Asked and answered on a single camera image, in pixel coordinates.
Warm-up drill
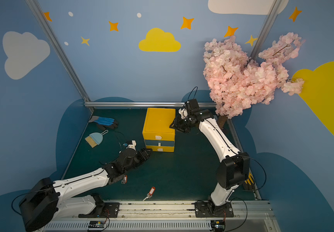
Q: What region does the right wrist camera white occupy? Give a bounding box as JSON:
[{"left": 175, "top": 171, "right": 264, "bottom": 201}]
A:
[{"left": 178, "top": 108, "right": 188, "bottom": 119}]

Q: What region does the yellow drawer cabinet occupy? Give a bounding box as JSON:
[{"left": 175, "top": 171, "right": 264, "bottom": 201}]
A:
[{"left": 142, "top": 108, "right": 176, "bottom": 152}]

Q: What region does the blue black work glove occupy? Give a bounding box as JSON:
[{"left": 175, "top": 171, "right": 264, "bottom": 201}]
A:
[{"left": 88, "top": 116, "right": 119, "bottom": 130}]

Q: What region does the controller board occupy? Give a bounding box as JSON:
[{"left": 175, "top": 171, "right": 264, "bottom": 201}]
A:
[
  {"left": 87, "top": 220, "right": 107, "bottom": 231},
  {"left": 210, "top": 220, "right": 226, "bottom": 232}
]

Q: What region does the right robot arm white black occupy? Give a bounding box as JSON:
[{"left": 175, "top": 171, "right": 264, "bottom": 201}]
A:
[{"left": 170, "top": 99, "right": 250, "bottom": 216}]

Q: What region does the small blue hand brush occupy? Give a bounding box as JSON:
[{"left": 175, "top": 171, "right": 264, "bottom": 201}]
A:
[{"left": 85, "top": 130, "right": 109, "bottom": 148}]

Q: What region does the left controller board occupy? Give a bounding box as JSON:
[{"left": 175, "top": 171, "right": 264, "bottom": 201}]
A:
[{"left": 87, "top": 220, "right": 107, "bottom": 231}]

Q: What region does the key with red tag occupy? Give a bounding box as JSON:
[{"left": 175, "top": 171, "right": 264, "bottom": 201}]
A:
[{"left": 143, "top": 187, "right": 155, "bottom": 201}]

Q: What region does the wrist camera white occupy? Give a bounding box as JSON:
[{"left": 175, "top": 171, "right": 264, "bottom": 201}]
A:
[
  {"left": 178, "top": 108, "right": 188, "bottom": 119},
  {"left": 124, "top": 140, "right": 137, "bottom": 150}
]

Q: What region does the pink cherry blossom tree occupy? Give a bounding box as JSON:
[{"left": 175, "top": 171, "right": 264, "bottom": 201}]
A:
[{"left": 203, "top": 32, "right": 305, "bottom": 119}]

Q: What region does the right controller board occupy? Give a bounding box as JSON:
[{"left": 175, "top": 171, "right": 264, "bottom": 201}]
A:
[{"left": 210, "top": 220, "right": 226, "bottom": 232}]

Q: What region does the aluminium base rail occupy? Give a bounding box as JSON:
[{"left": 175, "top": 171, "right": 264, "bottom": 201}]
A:
[{"left": 39, "top": 200, "right": 281, "bottom": 232}]

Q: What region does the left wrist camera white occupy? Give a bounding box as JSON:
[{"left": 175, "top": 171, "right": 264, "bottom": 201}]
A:
[{"left": 124, "top": 140, "right": 137, "bottom": 150}]

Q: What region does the yellow work glove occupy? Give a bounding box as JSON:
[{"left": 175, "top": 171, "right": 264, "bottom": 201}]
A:
[{"left": 243, "top": 172, "right": 256, "bottom": 191}]

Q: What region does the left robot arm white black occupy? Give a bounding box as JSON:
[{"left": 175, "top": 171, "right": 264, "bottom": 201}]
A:
[{"left": 19, "top": 148, "right": 153, "bottom": 232}]

